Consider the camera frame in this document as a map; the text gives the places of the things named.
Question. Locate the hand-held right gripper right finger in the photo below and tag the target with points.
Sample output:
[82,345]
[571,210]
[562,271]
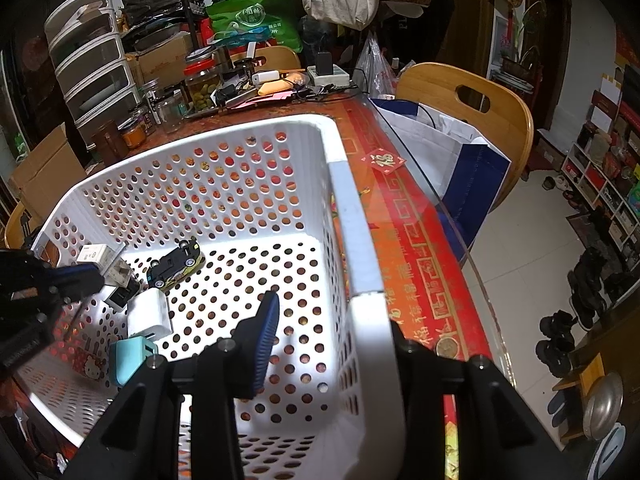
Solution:
[430,366]

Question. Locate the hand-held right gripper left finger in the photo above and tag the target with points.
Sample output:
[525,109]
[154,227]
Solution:
[265,340]

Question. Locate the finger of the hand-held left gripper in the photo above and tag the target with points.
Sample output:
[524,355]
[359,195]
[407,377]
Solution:
[75,280]

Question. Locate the small white plug adapter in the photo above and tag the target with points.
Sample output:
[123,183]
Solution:
[95,255]

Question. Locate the black and white adapter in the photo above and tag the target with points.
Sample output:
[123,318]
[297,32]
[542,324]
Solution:
[120,296]

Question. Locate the large white charger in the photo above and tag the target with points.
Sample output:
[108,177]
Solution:
[149,317]

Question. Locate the teal charger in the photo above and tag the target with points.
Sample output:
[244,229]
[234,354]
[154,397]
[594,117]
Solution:
[127,362]

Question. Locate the black toy car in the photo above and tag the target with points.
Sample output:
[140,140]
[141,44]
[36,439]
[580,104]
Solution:
[175,265]

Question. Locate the white perforated plastic basket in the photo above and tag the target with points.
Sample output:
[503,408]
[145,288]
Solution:
[225,200]

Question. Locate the coin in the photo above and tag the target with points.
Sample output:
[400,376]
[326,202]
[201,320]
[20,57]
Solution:
[445,347]

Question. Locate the open cardboard box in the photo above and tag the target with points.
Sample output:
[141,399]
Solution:
[47,165]

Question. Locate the black shoe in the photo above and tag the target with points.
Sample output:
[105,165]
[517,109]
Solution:
[587,280]
[555,325]
[552,355]

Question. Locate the red printed tablecloth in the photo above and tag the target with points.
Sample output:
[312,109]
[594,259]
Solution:
[415,240]

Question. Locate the brown jar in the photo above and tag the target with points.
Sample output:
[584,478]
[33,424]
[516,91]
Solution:
[110,142]

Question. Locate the small orange jar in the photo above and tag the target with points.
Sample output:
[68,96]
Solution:
[132,135]

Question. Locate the metal lid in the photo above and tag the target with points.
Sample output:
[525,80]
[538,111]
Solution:
[602,405]

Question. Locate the empty glass jar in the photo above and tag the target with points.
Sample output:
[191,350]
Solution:
[167,110]

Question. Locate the clear jar with black label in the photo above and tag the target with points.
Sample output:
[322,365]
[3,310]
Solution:
[150,100]

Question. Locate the white and blue paper bag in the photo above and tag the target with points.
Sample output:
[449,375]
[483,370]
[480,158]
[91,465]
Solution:
[445,160]

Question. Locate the red diamond sticker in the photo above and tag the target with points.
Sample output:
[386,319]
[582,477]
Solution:
[382,162]

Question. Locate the plastic drawer unit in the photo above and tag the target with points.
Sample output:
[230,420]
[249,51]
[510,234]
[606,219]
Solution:
[87,60]

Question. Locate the glass jar of pickles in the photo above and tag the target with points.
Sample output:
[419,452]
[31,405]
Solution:
[202,85]

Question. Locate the brown cardboard box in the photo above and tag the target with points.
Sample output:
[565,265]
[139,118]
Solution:
[160,62]

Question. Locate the wooden chair back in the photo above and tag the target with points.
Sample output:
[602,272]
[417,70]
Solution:
[470,105]

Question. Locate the white power strip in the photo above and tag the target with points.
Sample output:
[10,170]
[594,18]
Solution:
[327,77]

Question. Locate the shelf of boxes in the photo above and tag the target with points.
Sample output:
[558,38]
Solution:
[605,160]

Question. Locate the black plug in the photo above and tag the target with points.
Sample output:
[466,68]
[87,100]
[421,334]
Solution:
[322,62]

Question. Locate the clear plastic bag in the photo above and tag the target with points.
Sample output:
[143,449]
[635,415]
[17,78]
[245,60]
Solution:
[377,67]

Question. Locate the green shopping bag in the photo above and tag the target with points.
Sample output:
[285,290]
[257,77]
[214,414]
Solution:
[255,17]

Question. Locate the potted plant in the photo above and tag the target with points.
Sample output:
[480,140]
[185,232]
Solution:
[520,45]

